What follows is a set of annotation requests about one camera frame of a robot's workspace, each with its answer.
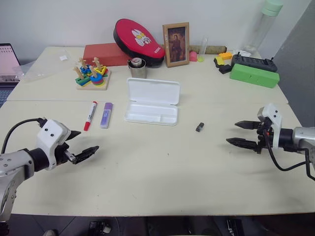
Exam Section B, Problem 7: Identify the black remote controller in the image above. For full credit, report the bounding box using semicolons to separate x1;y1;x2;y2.
230;53;279;73

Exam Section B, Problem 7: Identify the green foam block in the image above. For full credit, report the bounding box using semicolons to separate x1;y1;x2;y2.
229;63;281;89

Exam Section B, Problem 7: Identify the brown wooden stick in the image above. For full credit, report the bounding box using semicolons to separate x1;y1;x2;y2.
161;44;227;56

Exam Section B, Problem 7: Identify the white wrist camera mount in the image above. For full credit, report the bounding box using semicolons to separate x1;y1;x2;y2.
36;119;72;171
256;103;284;149

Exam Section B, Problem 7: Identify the clear plastic bag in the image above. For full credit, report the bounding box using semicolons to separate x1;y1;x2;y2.
14;48;72;84

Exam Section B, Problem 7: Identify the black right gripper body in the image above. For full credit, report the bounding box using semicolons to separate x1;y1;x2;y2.
255;120;274;155

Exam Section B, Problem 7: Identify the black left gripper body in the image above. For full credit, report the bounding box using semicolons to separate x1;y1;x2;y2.
52;142;76;166

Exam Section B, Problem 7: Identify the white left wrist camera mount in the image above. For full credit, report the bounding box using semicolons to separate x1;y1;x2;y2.
36;119;72;171

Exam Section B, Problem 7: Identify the clear tube green base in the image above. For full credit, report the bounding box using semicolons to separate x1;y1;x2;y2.
197;37;209;63

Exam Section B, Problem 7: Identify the red rectangular box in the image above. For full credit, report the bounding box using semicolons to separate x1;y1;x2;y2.
82;42;133;67

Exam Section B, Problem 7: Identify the white plastic case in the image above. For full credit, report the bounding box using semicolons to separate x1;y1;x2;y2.
123;77;181;127

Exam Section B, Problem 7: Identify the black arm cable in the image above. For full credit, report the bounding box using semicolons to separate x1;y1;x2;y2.
262;129;315;182
0;118;48;154

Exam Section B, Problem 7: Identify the metal cup with lid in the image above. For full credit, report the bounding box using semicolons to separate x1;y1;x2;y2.
126;57;148;80

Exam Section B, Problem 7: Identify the red black oval case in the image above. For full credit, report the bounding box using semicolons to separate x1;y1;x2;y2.
113;18;166;69

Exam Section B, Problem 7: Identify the purple highlighter pen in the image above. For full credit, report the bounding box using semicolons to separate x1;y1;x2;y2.
100;102;114;129

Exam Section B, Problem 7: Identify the clear bottle green cap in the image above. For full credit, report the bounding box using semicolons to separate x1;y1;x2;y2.
243;0;284;53

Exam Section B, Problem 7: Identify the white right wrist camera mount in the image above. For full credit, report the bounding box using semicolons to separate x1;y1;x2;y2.
256;103;284;149

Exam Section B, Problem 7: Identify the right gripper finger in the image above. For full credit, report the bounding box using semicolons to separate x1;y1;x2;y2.
225;137;259;152
234;120;261;130

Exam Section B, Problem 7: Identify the crumpled white paper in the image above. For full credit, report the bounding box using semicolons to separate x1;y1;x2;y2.
233;49;253;58

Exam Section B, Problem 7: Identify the small black block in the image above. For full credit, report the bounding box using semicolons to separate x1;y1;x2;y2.
218;64;232;75

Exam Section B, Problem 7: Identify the open laptop computer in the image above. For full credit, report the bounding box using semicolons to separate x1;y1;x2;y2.
0;43;22;109

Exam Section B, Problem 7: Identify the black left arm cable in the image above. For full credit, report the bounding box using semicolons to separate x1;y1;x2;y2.
0;118;48;154

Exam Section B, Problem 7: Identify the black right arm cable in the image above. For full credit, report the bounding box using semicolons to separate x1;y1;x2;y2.
262;129;315;182

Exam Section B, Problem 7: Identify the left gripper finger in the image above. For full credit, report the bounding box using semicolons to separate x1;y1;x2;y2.
73;145;100;165
66;131;82;142

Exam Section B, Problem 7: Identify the red whiteboard marker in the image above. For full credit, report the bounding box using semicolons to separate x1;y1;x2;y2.
83;101;98;132

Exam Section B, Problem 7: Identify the wooden shape stacking toy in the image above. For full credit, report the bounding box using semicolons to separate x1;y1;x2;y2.
72;57;112;91

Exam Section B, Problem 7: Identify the wooden framed portrait picture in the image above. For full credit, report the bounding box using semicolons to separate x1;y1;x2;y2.
162;22;190;68

